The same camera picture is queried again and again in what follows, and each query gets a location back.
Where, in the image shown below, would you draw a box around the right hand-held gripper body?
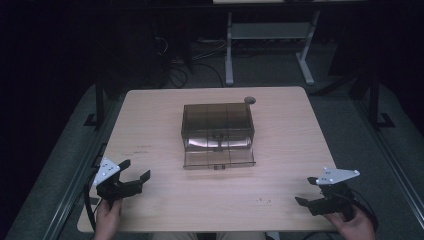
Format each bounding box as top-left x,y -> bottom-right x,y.
308,167 -> 361,222

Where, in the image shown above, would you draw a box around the white metal desk frame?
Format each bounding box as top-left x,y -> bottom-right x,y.
224,10 -> 322,87

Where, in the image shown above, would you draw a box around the brown transparent drawer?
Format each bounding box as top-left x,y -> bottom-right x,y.
182,147 -> 257,171

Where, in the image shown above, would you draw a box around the person's left hand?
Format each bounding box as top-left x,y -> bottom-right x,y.
93,198 -> 124,240

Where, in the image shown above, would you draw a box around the grey metal floor rail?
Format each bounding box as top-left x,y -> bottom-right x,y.
41,99 -> 118,240
353,98 -> 424,221

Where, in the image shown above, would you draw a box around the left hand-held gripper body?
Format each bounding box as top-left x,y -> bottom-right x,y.
92,157 -> 145,210

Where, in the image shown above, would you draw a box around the person's right hand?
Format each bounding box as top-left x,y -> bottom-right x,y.
324,204 -> 377,240

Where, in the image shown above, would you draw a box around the brown transparent drawer box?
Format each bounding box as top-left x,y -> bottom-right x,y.
180,102 -> 256,153

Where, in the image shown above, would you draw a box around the black cable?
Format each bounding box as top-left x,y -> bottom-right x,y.
83,169 -> 102,232
348,188 -> 380,232

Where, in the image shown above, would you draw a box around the black metal post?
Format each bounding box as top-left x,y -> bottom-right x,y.
83,74 -> 106,128
368,71 -> 396,130

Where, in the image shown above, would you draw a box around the black floor cables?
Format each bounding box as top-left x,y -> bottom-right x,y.
166,59 -> 225,90

